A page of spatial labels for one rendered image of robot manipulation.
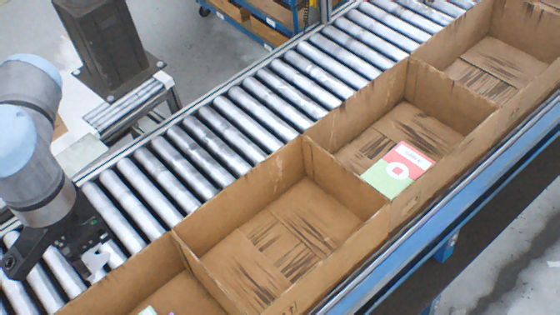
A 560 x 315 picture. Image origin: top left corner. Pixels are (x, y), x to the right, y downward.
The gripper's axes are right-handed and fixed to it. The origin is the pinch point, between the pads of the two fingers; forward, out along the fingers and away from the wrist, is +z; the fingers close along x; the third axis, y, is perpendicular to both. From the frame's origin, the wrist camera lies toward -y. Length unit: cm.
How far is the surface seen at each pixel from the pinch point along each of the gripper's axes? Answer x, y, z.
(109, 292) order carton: 8.2, 1.7, 20.0
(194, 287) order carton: 1.7, 16.9, 30.8
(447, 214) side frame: -30, 71, 29
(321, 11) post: 60, 121, 38
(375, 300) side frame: -28, 47, 40
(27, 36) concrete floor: 273, 63, 116
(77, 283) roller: 34, -3, 45
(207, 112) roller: 58, 62, 44
